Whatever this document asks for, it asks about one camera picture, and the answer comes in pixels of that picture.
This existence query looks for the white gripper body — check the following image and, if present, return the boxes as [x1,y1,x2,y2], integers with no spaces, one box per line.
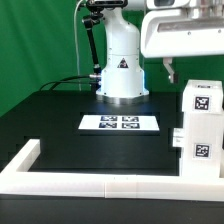
[141,9,224,58]

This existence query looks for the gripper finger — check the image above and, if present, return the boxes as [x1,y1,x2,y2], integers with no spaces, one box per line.
[163,57,175,83]

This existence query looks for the white cabinet body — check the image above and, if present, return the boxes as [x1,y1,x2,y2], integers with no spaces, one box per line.
[179,112,224,179]

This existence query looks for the white tagged rectangular block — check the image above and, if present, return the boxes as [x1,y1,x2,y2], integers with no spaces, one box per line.
[182,80,223,114]

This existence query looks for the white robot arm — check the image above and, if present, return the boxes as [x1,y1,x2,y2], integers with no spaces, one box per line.
[86,0,224,104]

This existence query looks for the white flat tagged panel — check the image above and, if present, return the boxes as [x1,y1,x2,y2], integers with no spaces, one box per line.
[79,115,159,131]

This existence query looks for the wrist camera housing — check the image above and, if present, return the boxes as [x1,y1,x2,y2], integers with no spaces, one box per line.
[146,0,190,10]

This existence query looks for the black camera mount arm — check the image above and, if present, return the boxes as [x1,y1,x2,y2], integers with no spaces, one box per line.
[82,0,128,90]

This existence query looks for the white thin cable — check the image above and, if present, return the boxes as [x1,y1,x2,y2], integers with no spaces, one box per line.
[73,0,84,92]

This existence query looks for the black cable bundle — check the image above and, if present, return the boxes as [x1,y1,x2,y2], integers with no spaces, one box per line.
[39,75,101,92]

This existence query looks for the white U-shaped border frame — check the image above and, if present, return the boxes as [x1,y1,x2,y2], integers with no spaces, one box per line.
[0,139,224,202]

